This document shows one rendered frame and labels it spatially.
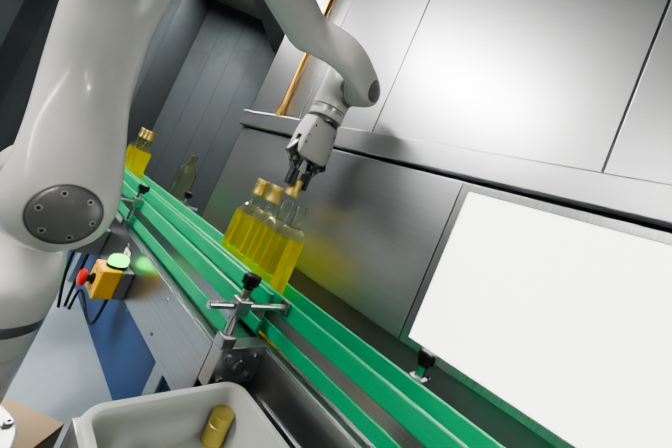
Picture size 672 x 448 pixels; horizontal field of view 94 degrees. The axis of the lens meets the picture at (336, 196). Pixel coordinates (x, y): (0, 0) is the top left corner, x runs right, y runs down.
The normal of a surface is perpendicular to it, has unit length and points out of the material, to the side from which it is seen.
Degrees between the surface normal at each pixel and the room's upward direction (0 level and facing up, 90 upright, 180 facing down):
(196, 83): 90
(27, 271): 23
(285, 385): 90
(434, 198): 90
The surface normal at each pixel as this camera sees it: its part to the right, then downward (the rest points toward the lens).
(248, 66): 0.02, -0.04
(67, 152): 0.72, -0.23
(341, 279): -0.59, -0.30
